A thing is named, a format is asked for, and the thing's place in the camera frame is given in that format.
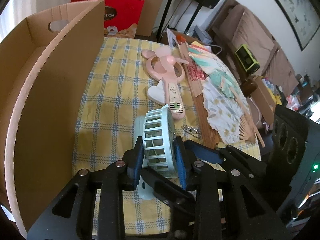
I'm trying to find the large brown cardboard box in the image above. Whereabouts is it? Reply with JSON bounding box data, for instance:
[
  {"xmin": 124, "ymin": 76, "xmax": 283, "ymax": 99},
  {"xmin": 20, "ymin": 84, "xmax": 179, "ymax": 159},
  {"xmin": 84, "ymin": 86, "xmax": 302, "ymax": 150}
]
[{"xmin": 136, "ymin": 0, "xmax": 163, "ymax": 36}]

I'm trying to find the green patterned folding fan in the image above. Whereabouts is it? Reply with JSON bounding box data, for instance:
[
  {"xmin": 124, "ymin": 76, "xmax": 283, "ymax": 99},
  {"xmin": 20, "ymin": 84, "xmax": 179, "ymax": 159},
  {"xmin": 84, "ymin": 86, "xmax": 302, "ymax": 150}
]
[{"xmin": 188, "ymin": 45, "xmax": 242, "ymax": 98}]

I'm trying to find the white floral folding fan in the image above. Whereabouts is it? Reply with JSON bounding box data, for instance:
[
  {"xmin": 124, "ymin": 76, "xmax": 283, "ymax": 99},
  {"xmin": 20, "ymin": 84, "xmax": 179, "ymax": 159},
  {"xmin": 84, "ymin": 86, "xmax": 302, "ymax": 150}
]
[{"xmin": 202, "ymin": 77, "xmax": 266, "ymax": 148}]

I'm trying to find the open cardboard box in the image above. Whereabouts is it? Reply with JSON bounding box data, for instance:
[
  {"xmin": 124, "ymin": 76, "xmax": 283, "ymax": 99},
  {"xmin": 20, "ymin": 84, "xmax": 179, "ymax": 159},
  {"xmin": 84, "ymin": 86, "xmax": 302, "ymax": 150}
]
[{"xmin": 1, "ymin": 0, "xmax": 105, "ymax": 237}]

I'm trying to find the metal key ring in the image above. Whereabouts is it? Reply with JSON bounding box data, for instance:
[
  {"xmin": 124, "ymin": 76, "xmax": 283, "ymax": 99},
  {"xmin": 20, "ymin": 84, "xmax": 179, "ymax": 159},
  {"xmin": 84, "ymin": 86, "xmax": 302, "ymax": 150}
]
[{"xmin": 182, "ymin": 125, "xmax": 202, "ymax": 139}]

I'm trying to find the pink handheld fan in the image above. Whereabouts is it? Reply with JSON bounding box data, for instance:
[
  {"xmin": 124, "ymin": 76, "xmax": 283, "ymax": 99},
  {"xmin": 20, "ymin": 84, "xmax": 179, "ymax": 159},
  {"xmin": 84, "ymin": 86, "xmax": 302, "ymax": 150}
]
[{"xmin": 141, "ymin": 46, "xmax": 188, "ymax": 120}]

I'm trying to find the beige red-print folding fan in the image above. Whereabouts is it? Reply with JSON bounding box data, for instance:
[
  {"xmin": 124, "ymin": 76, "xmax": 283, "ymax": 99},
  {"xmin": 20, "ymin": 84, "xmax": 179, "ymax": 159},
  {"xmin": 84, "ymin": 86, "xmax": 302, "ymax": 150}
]
[{"xmin": 177, "ymin": 42, "xmax": 207, "ymax": 98}]

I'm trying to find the open box with papers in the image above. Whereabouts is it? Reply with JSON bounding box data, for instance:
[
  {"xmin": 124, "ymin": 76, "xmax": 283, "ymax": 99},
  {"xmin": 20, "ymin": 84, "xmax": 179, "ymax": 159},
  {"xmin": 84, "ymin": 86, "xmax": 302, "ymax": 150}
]
[{"xmin": 160, "ymin": 29, "xmax": 213, "ymax": 53}]

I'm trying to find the framed wall painting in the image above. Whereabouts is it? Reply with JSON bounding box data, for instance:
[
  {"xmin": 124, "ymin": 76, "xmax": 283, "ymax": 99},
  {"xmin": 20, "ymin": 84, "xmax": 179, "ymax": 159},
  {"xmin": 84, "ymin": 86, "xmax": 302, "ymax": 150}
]
[{"xmin": 275, "ymin": 0, "xmax": 319, "ymax": 50}]

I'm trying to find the green black radio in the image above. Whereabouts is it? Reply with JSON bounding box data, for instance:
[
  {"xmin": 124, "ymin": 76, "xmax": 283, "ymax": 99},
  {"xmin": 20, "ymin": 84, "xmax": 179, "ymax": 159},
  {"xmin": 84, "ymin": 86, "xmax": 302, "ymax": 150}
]
[{"xmin": 235, "ymin": 44, "xmax": 260, "ymax": 75}]

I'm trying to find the red chocolate gift box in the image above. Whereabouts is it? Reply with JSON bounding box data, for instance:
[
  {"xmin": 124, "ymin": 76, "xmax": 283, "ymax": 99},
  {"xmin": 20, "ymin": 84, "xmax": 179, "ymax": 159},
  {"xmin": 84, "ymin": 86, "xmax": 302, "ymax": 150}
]
[{"xmin": 71, "ymin": 0, "xmax": 144, "ymax": 38}]

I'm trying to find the brown sofa cushion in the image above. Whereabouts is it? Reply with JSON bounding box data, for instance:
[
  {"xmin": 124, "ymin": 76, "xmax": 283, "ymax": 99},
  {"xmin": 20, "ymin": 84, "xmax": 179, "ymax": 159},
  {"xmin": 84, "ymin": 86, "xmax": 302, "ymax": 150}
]
[{"xmin": 207, "ymin": 0, "xmax": 298, "ymax": 96}]

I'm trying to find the light blue desk fan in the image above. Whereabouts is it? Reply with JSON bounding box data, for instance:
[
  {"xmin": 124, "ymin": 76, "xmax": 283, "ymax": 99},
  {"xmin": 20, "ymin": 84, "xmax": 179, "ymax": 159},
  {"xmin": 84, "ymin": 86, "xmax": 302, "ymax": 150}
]
[{"xmin": 133, "ymin": 103, "xmax": 180, "ymax": 201}]

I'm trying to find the yellow plaid tablecloth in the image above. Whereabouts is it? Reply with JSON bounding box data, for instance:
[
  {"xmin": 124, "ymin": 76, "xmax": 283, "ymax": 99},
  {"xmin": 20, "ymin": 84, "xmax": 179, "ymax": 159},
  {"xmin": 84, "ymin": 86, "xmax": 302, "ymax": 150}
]
[{"xmin": 72, "ymin": 37, "xmax": 262, "ymax": 235}]

